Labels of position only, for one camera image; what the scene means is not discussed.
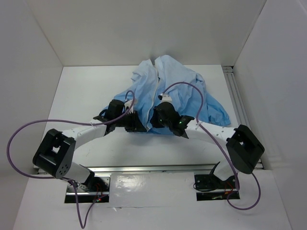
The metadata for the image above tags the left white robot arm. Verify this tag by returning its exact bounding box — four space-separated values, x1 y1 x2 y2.
33 99 146 191

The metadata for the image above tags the light blue zip jacket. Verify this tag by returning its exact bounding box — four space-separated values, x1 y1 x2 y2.
114 55 231 135

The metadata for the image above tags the right side aluminium rail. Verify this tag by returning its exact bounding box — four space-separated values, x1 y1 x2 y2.
222 66 264 170

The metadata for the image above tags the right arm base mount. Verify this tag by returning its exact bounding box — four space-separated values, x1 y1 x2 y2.
193 162 240 201

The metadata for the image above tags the front aluminium rail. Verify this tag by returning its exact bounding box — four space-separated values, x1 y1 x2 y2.
88 164 214 173

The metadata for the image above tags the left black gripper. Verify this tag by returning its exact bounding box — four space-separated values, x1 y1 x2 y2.
115 111 146 132

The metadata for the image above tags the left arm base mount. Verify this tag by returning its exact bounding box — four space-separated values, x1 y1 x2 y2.
64 175 111 204

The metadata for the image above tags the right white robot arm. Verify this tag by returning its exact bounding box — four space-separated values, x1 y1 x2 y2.
150 102 265 188

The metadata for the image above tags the aluminium rail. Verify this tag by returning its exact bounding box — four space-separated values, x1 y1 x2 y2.
222 66 264 170
88 164 214 173

